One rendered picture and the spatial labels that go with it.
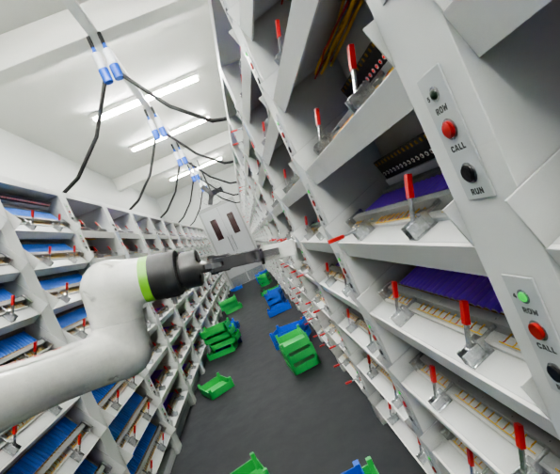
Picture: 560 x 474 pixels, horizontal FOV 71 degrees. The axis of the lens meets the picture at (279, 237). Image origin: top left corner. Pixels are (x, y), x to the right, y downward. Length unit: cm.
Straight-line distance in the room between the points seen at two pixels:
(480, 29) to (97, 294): 71
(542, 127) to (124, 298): 70
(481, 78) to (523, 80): 3
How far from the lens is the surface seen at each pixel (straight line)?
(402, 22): 42
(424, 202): 65
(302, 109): 105
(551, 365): 45
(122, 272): 81
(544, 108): 39
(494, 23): 34
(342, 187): 103
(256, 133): 175
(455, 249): 49
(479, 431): 87
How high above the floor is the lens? 99
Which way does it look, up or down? 2 degrees down
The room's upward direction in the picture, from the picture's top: 24 degrees counter-clockwise
